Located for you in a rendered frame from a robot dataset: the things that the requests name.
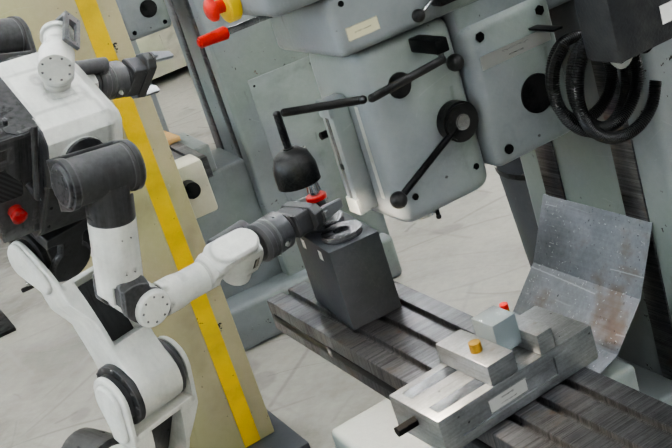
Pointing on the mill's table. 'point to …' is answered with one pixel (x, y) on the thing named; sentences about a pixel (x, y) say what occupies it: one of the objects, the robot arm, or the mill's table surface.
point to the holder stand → (349, 270)
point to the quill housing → (404, 122)
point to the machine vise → (470, 426)
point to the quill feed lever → (457, 110)
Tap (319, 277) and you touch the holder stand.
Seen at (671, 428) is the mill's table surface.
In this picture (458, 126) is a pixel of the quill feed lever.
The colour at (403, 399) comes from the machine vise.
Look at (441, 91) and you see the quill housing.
